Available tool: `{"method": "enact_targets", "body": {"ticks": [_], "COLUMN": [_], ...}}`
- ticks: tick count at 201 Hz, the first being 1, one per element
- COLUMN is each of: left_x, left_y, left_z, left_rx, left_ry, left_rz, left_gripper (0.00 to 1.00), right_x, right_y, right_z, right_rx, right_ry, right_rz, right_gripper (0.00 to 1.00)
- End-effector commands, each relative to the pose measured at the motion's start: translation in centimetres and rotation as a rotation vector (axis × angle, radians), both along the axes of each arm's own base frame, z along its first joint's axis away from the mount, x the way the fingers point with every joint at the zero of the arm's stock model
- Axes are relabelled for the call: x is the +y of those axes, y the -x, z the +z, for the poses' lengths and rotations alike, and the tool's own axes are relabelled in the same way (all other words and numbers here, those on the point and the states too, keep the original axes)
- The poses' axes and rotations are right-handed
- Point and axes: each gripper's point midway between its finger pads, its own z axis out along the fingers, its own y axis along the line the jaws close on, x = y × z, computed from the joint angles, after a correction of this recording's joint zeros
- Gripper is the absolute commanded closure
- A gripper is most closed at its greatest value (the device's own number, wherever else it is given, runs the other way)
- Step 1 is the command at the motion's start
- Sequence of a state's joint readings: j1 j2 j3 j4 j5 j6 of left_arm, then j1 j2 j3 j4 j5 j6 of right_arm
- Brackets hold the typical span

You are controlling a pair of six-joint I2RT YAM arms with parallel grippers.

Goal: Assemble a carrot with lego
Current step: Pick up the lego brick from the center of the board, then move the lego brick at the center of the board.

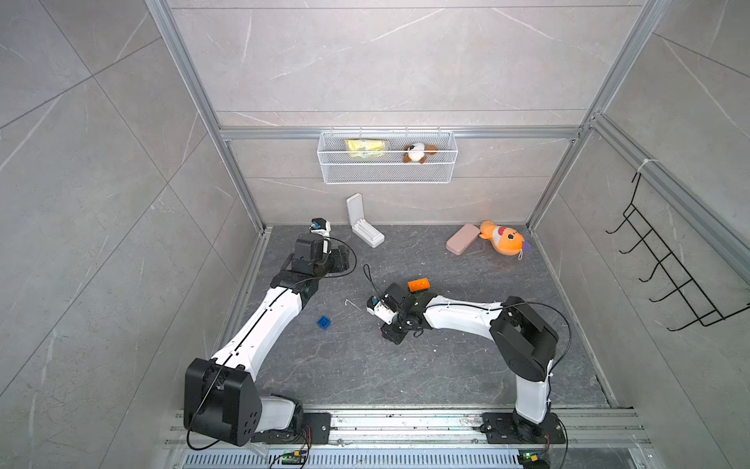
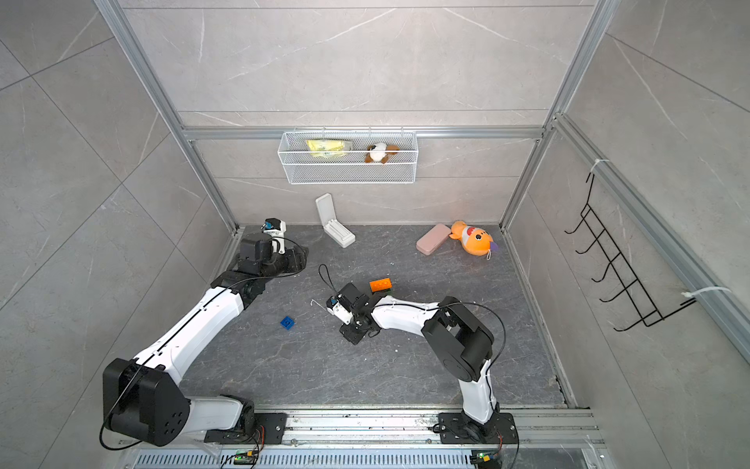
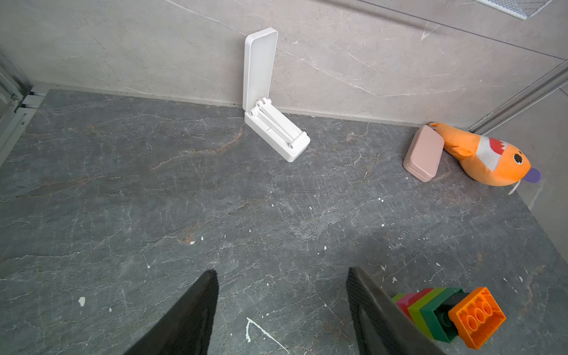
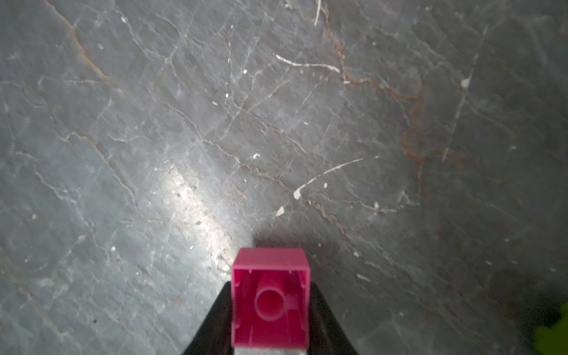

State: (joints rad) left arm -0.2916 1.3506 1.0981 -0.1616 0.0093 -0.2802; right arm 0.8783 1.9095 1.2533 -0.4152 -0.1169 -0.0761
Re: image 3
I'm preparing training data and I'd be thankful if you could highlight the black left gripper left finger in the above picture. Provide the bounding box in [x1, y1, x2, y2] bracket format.
[126, 269, 219, 355]

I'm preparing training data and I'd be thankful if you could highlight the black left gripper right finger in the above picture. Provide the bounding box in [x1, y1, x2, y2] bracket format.
[346, 267, 443, 355]

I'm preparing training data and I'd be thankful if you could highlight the lime small lego brick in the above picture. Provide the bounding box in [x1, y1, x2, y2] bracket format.
[391, 293, 405, 303]

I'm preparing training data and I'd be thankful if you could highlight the lime green long lego brick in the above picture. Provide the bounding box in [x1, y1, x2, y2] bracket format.
[408, 288, 447, 341]

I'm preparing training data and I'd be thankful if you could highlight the red lego brick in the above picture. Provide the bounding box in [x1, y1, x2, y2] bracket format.
[407, 288, 433, 309]

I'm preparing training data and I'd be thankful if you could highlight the dark green lego brick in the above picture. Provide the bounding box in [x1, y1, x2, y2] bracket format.
[419, 288, 463, 343]

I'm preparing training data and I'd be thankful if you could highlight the orange lego brick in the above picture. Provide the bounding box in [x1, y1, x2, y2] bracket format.
[448, 287, 507, 350]

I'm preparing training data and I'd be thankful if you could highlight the magenta lego brick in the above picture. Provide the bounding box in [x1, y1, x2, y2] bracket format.
[396, 293, 416, 318]

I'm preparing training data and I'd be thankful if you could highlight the black lego brick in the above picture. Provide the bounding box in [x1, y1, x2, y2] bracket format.
[434, 292, 469, 333]

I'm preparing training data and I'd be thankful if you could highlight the pink rectangular case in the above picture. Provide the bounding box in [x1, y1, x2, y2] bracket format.
[403, 125, 445, 183]

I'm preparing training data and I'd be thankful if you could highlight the orange plush fish toy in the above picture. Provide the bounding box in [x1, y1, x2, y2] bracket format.
[430, 123, 541, 188]

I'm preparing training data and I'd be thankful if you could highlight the white open flip box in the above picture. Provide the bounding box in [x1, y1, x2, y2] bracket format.
[243, 28, 311, 163]

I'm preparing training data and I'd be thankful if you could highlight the white wire mesh basket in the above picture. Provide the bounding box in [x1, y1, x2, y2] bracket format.
[475, 0, 553, 21]

